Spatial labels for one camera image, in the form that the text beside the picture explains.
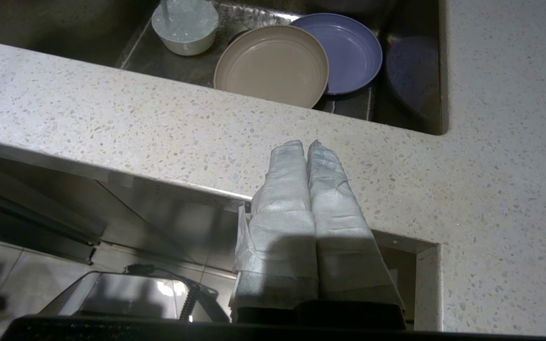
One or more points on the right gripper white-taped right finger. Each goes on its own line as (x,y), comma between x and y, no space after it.
(344,237)

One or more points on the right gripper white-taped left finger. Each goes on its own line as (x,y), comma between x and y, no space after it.
(280,227)

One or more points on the beige plastic plate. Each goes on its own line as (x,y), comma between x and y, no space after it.
(273,66)

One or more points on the purple plastic plate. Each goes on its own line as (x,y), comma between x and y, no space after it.
(353,52)

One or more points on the small white bowl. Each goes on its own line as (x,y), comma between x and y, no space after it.
(185,40)

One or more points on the stainless steel sink basin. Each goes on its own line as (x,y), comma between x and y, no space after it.
(410,80)

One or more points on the beige base cabinet front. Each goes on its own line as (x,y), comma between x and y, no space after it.
(183,222)

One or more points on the running water stream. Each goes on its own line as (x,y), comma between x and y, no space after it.
(164,9)

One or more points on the grey glossy cabinet door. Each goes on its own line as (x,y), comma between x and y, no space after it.
(26,208)

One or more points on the grey glossy robot base plate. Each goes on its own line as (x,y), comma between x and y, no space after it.
(126,293)

